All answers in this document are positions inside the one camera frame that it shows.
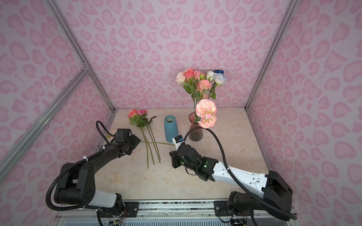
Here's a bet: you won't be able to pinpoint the small pink spray roses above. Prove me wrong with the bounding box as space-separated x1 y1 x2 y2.
195 79 217 129

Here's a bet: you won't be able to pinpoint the cream white rose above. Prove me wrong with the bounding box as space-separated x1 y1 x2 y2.
175 72 199 114

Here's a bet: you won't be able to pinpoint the pale blue white rose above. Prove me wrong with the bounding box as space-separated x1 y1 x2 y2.
206 71 227 100

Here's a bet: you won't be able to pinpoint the pink cream spray roses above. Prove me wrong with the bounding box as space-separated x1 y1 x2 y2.
141 141 174 146

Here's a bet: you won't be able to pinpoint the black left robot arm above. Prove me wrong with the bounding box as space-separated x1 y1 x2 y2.
45 129 141 217

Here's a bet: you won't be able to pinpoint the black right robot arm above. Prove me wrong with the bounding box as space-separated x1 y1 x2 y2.
169 145 297 221

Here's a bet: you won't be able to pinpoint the teal ceramic vase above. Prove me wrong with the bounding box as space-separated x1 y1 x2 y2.
164 115 179 143

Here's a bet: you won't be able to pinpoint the pink glass vase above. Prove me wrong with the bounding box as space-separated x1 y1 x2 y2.
188 112 204 142

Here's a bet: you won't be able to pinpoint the magenta small rose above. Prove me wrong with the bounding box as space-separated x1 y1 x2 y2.
135 109 161 168

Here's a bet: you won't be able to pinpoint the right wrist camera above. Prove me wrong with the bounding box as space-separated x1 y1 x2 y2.
172 135 185 151

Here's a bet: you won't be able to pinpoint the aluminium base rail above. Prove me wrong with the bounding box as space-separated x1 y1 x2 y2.
53 199 301 226

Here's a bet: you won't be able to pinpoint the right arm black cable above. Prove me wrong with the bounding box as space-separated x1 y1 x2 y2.
176 126 298 221

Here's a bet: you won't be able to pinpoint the diagonal aluminium frame bar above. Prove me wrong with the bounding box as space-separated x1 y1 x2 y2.
1 67 89 181

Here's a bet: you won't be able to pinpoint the left corner aluminium post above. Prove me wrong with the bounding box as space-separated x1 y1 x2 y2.
44 0 116 113

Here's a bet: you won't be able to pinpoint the corner aluminium post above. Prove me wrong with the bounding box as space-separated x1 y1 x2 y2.
44 0 116 113
245 0 301 113

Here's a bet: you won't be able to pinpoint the right corner aluminium post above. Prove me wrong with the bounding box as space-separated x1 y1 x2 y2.
245 0 301 113

